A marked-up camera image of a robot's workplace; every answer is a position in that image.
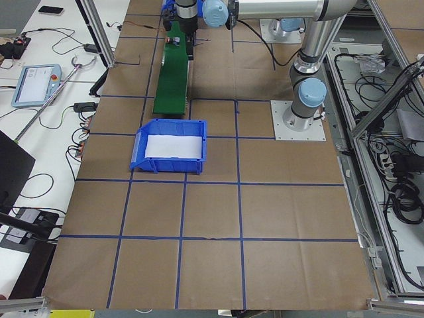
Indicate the teach pendant tablet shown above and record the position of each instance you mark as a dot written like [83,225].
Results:
[36,84]

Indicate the blue left plastic bin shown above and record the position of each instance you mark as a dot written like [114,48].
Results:
[177,127]

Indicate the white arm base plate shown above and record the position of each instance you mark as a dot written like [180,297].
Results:
[283,31]
[289,127]

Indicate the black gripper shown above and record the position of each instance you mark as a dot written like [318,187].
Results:
[189,27]

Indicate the black power adapter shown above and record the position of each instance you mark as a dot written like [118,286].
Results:
[91,48]

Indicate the blue plastic bin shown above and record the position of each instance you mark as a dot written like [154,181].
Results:
[177,127]
[169,10]

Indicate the metal reacher grabber pole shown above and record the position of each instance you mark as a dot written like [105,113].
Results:
[49,101]

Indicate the blue right plastic bin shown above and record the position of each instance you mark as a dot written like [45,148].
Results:
[169,10]

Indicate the black smartphone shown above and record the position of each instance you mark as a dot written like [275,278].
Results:
[51,10]

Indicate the white foam pad left bin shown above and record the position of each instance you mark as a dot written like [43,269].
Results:
[171,146]

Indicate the green conveyor belt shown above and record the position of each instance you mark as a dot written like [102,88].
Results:
[171,91]

